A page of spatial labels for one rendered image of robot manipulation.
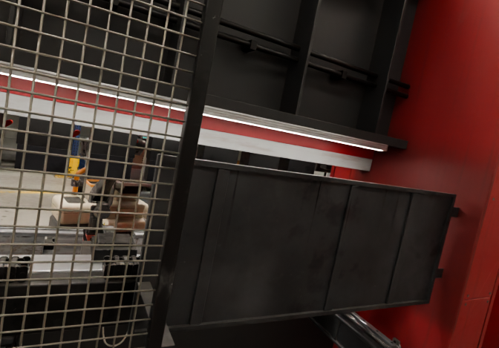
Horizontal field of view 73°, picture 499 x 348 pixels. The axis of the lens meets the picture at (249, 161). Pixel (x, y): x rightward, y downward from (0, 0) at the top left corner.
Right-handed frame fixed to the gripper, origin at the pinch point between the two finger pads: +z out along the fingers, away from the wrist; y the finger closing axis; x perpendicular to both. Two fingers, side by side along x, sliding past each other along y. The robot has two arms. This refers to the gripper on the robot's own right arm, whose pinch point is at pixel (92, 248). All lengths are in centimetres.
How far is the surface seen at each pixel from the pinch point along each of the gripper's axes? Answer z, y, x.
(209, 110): -55, 75, 20
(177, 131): -50, 53, 17
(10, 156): -78, -596, -84
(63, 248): -6.1, 39.0, -14.1
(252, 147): -49, 54, 49
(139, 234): -11.6, 40.7, 10.2
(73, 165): -67, -495, 18
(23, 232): -11.5, 39.9, -26.2
